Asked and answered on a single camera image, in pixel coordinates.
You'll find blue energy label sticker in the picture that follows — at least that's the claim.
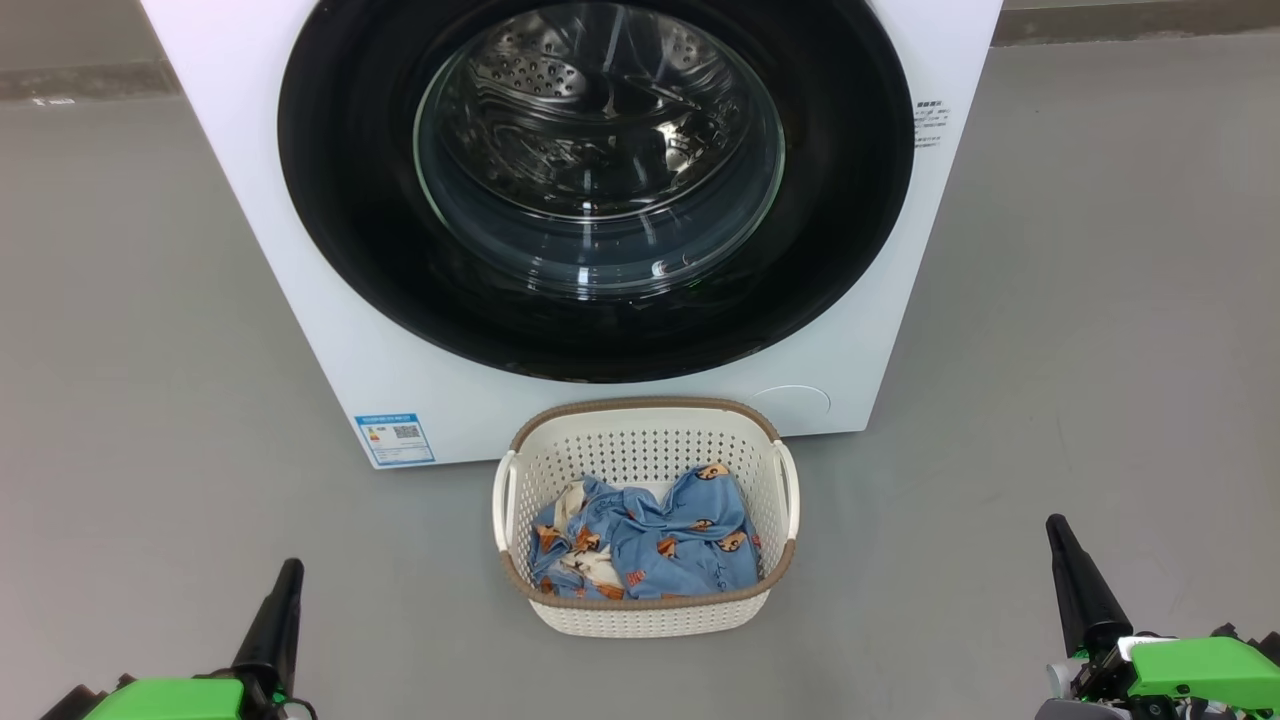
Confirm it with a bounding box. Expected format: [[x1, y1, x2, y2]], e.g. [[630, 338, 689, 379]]
[[354, 411, 437, 468]]

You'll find stainless steel washing machine drum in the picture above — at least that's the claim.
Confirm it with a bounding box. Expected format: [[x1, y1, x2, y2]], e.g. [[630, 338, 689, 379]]
[[415, 0, 786, 299]]

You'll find black round glass washer door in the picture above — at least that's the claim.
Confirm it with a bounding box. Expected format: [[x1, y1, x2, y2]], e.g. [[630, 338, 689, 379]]
[[277, 0, 916, 384]]

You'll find blue and white bear-print garment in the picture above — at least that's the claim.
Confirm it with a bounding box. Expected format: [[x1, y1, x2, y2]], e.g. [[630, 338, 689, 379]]
[[528, 476, 641, 601]]

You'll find round white filter cover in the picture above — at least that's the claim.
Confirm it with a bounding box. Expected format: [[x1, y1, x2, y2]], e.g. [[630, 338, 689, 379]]
[[752, 385, 831, 436]]

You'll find white front-load washing machine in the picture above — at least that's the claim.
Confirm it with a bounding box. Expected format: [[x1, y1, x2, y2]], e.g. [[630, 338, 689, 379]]
[[140, 0, 1004, 469]]

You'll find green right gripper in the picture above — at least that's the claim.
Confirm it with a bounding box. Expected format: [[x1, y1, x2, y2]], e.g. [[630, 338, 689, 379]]
[[1035, 514, 1280, 720]]

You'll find cream perforated laundry basket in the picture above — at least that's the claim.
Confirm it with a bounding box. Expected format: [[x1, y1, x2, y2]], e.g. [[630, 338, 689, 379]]
[[491, 397, 801, 639]]

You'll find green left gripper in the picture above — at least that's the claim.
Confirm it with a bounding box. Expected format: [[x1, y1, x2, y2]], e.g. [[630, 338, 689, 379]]
[[40, 558, 304, 720]]

